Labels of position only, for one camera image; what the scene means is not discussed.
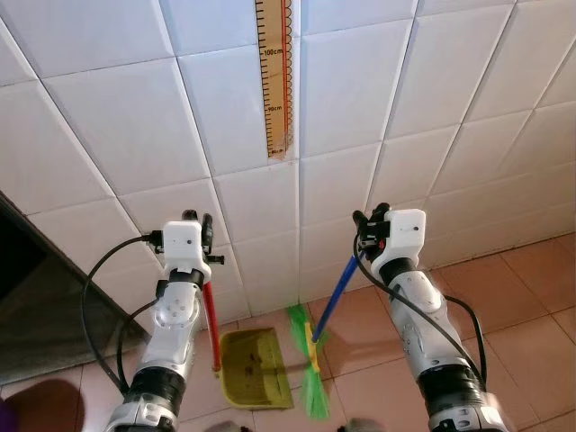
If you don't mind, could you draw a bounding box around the yellow-green dustpan red handle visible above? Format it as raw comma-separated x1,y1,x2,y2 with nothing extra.
201,279,294,412

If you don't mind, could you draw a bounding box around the green broom blue handle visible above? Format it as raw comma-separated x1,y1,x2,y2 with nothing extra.
285,255,361,421

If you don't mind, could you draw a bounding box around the wooden height chart ruler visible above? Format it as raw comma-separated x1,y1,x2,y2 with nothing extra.
255,0,296,162

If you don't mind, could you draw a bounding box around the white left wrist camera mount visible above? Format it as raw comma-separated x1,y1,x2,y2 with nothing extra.
162,220,213,287

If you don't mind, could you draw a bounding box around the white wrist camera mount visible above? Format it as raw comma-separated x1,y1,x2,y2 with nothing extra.
162,220,213,287
371,209,427,278

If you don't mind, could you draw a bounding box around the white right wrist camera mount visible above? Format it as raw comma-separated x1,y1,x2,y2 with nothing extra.
371,209,427,278

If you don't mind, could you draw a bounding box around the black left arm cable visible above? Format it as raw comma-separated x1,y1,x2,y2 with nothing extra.
81,232,167,395

